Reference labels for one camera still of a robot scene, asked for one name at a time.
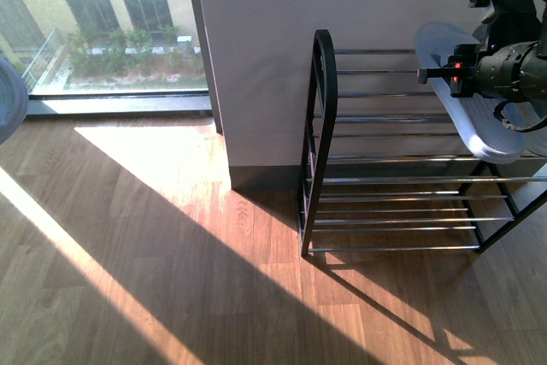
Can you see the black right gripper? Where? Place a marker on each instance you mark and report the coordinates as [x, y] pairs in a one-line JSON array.
[[515, 72]]

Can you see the light blue slipper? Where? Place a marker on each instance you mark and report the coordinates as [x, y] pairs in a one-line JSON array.
[[484, 136], [14, 99]]

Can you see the black metal shoe rack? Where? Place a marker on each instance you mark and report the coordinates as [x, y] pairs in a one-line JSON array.
[[383, 167]]

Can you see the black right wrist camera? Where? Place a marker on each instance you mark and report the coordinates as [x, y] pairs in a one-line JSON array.
[[506, 22]]

